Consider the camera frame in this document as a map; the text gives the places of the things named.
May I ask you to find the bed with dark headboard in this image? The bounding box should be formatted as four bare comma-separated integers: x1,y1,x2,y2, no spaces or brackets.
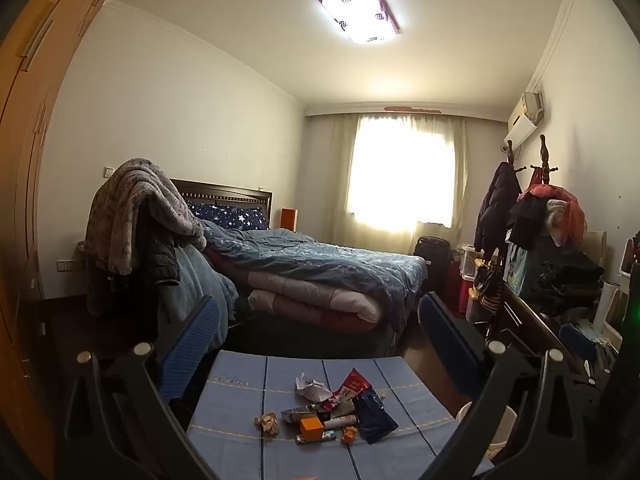
174,179,427,359

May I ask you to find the colourful candy wrapper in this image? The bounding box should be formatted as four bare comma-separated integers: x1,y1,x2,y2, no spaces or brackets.
295,430,336,445

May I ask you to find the black hanging coat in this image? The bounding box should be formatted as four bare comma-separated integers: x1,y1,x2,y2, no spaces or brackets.
474,162,521,260

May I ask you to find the black cigarette pack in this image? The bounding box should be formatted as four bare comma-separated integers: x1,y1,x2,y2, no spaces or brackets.
281,406,318,425

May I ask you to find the blue patterned duvet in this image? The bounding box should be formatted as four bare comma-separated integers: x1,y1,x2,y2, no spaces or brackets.
202,220,427,333

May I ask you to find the ceiling lamp with red frame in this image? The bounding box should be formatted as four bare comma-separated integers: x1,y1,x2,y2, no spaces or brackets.
317,0,400,44

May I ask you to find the orange bedside box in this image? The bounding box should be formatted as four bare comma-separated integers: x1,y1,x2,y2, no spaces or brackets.
280,208,297,231

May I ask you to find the dark wooden cabinet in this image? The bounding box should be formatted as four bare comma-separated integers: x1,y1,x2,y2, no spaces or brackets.
487,283,611,391

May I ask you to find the black suitcase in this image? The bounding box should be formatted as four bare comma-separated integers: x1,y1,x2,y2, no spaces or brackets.
414,236,450,296

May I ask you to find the blue striped table cloth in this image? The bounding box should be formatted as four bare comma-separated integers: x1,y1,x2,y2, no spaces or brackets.
185,349,497,480

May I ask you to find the white paper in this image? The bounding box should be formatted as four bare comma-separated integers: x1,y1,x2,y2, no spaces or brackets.
295,373,332,403

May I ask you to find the red snack wrapper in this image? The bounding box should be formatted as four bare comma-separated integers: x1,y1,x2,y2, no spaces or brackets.
333,368,371,403

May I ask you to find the light blue fleece blanket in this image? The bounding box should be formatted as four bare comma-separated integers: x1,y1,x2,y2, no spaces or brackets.
163,245,239,340

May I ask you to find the white pink-speckled trash bin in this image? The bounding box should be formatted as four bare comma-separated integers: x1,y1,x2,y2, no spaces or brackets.
455,401,519,463

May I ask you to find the white wall air conditioner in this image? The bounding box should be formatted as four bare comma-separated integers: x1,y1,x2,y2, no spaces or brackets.
504,92,544,150

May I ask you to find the orange wooden wardrobe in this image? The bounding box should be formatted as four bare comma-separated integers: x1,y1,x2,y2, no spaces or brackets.
1,0,105,479

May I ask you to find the grey fuzzy blanket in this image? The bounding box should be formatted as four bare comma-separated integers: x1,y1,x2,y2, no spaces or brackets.
85,158,206,275

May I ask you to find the star patterned blue pillow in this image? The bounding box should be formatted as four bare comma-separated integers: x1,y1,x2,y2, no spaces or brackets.
186,200,269,231

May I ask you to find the pink and red quilt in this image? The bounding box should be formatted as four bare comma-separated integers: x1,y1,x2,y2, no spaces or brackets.
246,271,385,335

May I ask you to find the small orange wrapper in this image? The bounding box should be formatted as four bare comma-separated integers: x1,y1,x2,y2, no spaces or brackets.
341,426,358,445

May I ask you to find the pink capped floral tube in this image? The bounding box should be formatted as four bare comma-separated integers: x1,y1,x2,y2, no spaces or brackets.
323,414,358,430

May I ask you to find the pile of clothes on rack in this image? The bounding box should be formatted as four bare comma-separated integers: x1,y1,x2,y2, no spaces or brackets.
508,184,587,250

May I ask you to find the white plastic basket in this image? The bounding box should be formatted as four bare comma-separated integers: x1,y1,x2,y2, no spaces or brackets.
459,244,484,281

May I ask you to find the black jacket on chair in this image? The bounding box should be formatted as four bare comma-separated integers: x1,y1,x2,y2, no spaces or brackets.
134,200,180,286

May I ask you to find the pink storage box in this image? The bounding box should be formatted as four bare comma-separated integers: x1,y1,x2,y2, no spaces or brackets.
444,261,473,318

